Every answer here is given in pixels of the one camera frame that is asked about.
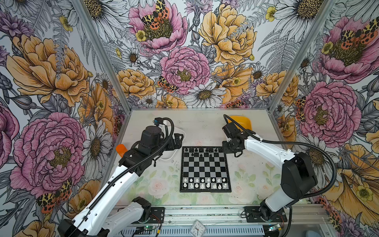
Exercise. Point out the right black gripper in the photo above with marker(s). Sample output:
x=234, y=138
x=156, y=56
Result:
x=225, y=149

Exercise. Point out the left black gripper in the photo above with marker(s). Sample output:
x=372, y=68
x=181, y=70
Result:
x=171, y=146

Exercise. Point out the white plastic tray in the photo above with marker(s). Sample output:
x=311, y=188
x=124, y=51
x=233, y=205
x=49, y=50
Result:
x=174, y=145

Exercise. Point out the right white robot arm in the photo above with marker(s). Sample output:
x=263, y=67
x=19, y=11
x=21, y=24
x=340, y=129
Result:
x=297, y=174

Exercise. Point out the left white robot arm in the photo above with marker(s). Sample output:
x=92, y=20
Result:
x=96, y=219

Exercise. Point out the yellow plastic tray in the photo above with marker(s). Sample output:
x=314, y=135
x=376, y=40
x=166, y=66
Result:
x=243, y=121

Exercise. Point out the black and silver chessboard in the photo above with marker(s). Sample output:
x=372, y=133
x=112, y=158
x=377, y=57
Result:
x=204, y=169

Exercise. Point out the small white clock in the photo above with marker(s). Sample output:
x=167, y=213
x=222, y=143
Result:
x=197, y=229

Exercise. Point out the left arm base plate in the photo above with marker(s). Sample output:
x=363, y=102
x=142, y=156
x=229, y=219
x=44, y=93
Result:
x=155, y=214

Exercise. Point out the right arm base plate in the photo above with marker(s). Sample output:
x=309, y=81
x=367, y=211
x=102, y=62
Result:
x=251, y=214

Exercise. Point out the aluminium front rail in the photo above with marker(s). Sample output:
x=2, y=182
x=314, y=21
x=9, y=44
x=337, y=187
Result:
x=212, y=215

